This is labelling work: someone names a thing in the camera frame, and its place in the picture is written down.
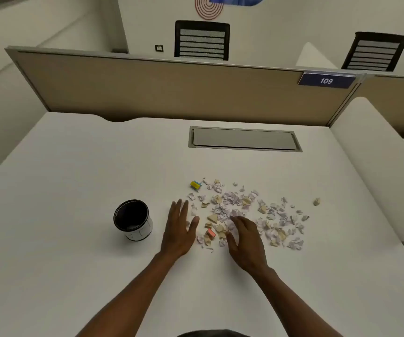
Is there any person's right hand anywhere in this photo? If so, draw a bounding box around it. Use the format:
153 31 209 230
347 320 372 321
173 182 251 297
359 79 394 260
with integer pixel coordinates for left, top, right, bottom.
227 216 271 274

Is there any person's left hand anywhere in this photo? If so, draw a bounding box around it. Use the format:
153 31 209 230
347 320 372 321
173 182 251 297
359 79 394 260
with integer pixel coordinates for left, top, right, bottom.
160 199 200 260

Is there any person's right forearm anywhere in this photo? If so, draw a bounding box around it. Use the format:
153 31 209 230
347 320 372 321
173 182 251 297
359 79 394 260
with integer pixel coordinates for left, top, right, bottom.
246 265 345 337

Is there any person's left forearm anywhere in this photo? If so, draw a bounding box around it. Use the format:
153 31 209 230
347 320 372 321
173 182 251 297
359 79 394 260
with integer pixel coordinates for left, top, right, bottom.
79 251 188 337

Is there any pile of torn paper scraps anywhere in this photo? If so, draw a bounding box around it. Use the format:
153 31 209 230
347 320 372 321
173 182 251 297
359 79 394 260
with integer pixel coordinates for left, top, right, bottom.
187 178 310 253

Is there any white cup with black inside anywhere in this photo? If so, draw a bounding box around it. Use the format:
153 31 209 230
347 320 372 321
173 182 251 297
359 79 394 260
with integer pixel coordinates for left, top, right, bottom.
113 199 153 241

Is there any dark grey shirt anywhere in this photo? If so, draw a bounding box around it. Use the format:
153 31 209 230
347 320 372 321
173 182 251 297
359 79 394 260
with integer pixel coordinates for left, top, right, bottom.
177 329 256 337

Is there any long beige desk partition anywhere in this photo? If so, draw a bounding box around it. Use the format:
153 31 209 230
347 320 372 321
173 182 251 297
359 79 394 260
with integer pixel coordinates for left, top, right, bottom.
5 46 367 127

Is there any white side divider panel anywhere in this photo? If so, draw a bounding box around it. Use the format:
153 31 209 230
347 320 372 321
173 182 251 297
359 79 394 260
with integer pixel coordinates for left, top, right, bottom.
330 97 404 242

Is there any black mesh office chair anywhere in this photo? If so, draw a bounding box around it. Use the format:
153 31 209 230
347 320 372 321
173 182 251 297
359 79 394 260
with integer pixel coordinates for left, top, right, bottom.
174 20 231 61
341 32 404 72

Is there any blue number sign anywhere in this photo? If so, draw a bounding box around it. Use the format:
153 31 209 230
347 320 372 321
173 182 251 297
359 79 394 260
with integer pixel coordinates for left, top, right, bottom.
298 72 357 89

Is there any short beige desk partition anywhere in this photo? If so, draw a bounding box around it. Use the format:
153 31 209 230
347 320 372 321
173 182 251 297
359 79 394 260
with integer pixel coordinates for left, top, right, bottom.
354 74 404 139

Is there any grey desk cable cover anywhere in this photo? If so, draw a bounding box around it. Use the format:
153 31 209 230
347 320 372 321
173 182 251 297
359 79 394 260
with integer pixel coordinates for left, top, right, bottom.
188 126 303 153

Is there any red spiral wall decal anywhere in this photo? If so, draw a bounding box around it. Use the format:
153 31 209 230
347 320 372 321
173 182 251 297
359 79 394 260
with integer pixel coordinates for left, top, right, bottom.
195 0 224 21

